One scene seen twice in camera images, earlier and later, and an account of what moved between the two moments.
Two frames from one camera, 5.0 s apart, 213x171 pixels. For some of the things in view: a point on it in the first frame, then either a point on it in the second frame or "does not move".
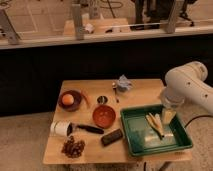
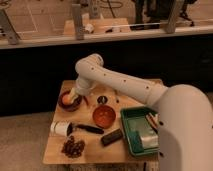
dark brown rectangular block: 111,137 does not move
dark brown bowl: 76,104 does not move
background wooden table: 98,26 does not move
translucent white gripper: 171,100 to 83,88
